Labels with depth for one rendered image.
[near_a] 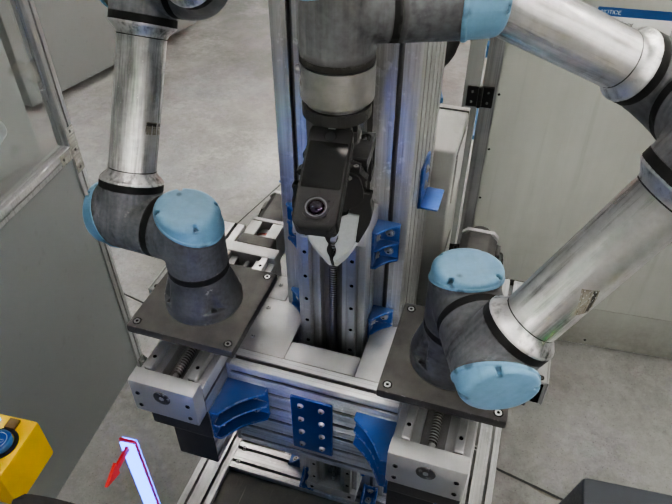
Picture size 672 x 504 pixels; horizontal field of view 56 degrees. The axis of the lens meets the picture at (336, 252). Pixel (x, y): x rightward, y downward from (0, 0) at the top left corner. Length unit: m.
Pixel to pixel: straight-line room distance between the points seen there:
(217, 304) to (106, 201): 0.27
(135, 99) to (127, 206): 0.19
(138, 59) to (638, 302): 1.97
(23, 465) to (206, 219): 0.48
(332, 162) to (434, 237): 0.87
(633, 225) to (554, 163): 1.34
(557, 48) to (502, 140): 1.33
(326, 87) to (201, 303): 0.68
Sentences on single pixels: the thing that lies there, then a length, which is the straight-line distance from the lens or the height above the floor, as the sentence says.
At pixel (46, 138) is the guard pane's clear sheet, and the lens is 1.88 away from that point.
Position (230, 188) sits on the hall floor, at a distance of 3.40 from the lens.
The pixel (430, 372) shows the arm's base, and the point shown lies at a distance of 1.12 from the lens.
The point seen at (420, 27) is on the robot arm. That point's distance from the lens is 0.60.
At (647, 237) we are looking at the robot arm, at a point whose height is 1.45.
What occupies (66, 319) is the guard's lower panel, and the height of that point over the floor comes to 0.54.
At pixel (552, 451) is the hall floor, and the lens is 2.39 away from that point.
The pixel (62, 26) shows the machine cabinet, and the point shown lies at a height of 0.43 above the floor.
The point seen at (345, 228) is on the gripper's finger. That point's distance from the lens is 0.71.
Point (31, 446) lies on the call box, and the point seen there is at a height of 1.05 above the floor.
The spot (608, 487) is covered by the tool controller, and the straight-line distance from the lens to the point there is 0.83.
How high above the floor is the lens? 1.93
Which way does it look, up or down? 41 degrees down
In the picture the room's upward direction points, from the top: straight up
